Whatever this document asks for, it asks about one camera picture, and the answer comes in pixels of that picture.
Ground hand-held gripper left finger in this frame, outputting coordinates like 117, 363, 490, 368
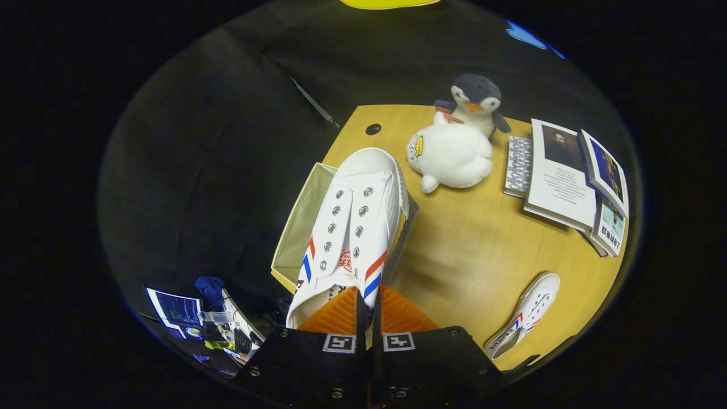
234, 286, 373, 407

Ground green and white book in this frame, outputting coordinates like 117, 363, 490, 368
590, 196, 627, 257

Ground grey penguin plush toy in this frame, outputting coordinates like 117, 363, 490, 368
434, 74, 512, 139

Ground blue cover book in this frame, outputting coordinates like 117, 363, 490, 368
578, 130, 630, 219

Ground white striped canvas shoe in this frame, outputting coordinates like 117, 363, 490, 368
484, 272, 562, 360
286, 147, 411, 331

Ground grey laptop computer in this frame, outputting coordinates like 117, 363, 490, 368
219, 287, 268, 360

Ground blue rounded object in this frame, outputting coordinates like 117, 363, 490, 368
195, 276, 227, 311

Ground white plush duck toy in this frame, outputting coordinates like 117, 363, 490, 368
406, 112, 495, 195

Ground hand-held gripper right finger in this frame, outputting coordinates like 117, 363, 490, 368
372, 284, 506, 407

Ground grey patterned book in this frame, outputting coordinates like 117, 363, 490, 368
503, 135, 534, 199

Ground computer monitor screen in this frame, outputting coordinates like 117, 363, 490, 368
144, 286, 205, 341

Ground white portrait cover book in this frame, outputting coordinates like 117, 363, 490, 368
523, 118, 598, 232

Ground beige fabric storage box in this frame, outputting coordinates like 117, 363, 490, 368
271, 162, 421, 294

